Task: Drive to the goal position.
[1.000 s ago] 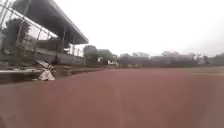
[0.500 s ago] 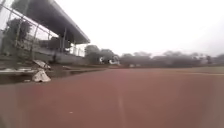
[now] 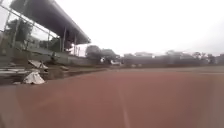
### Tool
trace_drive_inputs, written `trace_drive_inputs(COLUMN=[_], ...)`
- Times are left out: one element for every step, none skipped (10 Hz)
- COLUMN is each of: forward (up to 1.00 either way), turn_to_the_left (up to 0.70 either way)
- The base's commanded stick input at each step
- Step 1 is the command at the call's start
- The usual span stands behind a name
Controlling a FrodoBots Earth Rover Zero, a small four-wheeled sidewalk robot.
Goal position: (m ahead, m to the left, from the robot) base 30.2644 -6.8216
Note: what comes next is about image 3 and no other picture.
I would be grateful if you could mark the dark tree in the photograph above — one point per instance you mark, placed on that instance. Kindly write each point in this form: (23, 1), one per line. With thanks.
(94, 52)

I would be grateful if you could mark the red running track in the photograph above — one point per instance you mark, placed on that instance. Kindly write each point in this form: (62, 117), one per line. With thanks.
(100, 103)

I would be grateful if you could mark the row of distant trees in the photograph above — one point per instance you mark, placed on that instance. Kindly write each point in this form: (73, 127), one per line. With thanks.
(166, 59)

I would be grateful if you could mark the grey flat slab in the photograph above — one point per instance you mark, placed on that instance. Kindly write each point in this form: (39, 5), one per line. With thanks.
(37, 64)

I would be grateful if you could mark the grey roofed grandstand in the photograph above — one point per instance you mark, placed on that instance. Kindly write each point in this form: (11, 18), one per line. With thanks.
(50, 16)

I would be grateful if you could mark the white crumpled tarp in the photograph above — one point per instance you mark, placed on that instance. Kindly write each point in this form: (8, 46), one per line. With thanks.
(33, 78)

